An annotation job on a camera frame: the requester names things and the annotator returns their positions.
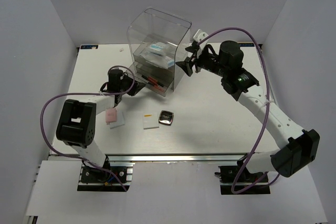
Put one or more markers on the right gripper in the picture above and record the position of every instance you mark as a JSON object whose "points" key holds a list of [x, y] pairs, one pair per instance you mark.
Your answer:
{"points": [[187, 65]]}

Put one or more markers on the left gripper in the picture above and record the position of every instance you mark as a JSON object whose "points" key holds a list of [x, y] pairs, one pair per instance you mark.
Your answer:
{"points": [[136, 86]]}

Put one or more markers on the dark red lip gloss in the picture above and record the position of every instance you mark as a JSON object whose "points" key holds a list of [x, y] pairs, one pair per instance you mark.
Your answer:
{"points": [[158, 83]]}

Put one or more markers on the white cotton pad pack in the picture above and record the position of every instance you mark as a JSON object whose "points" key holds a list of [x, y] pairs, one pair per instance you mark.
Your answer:
{"points": [[164, 62], [160, 48]]}

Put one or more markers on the clear acrylic drawer organizer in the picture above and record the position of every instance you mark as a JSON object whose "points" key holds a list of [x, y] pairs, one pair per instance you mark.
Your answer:
{"points": [[157, 41]]}

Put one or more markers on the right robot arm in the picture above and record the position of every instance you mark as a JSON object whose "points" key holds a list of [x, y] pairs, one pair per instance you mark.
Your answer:
{"points": [[297, 147]]}

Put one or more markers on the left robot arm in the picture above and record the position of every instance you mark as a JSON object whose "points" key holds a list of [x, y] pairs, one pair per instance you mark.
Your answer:
{"points": [[77, 123]]}

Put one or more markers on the pink makeup card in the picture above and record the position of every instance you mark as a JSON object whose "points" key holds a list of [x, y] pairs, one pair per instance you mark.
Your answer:
{"points": [[110, 115]]}

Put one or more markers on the white square compact box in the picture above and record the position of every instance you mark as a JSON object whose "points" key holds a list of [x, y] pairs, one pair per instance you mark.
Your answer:
{"points": [[150, 121]]}

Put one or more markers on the white flat packet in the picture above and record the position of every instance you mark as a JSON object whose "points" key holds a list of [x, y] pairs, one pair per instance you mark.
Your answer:
{"points": [[119, 122]]}

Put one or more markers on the black gold compact case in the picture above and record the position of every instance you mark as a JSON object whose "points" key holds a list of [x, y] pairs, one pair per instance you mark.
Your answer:
{"points": [[166, 117]]}

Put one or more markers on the blue label right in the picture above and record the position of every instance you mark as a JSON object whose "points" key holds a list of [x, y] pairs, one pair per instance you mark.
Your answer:
{"points": [[246, 44]]}

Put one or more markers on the blue label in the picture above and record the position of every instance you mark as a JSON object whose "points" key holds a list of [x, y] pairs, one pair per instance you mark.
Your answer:
{"points": [[88, 47], [246, 44]]}

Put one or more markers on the blue label left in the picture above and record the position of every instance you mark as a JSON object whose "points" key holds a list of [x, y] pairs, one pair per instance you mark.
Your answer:
{"points": [[88, 47]]}

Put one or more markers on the aluminium front rail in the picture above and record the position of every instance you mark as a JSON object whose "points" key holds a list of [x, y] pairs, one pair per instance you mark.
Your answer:
{"points": [[175, 157]]}

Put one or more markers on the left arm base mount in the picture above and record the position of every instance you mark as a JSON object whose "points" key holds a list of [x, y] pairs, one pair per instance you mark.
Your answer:
{"points": [[95, 180]]}

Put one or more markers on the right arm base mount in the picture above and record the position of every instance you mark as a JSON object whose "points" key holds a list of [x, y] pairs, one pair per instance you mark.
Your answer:
{"points": [[227, 174]]}

